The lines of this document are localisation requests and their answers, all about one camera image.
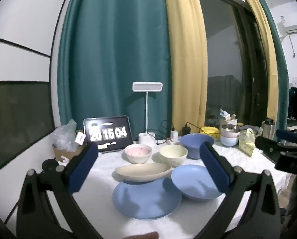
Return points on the cardboard box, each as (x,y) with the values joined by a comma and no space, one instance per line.
(68,154)

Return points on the black round object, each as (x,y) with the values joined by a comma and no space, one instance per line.
(50,164)

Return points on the deep blue plate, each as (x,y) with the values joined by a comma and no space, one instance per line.
(193,181)

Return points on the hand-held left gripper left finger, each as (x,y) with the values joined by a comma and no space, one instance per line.
(83,166)

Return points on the crumpled white paper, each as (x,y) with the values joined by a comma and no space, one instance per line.
(63,158)

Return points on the dark glass sliding door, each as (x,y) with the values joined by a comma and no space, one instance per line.
(225,54)

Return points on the black charger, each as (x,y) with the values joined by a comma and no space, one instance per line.
(186,131)

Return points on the beige oval plate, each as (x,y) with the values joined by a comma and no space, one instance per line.
(143,173)

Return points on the pink dotted white bowl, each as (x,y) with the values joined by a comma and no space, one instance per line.
(138,153)

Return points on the yellow curtain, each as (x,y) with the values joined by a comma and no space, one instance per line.
(188,54)
(265,42)

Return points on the small white box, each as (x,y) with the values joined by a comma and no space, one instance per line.
(80,138)

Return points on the dark blue bowl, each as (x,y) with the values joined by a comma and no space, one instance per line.
(192,143)

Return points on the cream bowl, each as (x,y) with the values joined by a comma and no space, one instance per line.
(173,154)

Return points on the tablet with clock display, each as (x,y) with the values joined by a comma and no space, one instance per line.
(108,132)

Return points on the clear plastic bag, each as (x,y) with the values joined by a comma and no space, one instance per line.
(62,137)

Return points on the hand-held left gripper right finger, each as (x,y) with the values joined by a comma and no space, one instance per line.
(213,166)

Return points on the white charger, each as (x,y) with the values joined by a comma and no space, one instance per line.
(174,135)

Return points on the white air conditioner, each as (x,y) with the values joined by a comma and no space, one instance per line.
(295,28)

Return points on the teal curtain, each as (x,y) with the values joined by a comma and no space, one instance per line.
(113,42)
(281,67)

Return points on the yellow tissue pack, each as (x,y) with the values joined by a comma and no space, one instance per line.
(247,143)

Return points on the large blue plate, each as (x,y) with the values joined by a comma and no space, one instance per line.
(146,201)

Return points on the white container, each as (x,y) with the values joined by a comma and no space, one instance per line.
(225,122)

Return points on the blue white packet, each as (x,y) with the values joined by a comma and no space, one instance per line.
(223,114)

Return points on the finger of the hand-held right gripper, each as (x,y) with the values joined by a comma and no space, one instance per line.
(268,144)
(286,135)

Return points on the white power strip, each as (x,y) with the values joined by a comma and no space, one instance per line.
(167,142)

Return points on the white desk lamp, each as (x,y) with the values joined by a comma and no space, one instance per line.
(147,86)

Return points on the yellow packet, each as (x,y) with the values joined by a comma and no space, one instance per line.
(209,131)

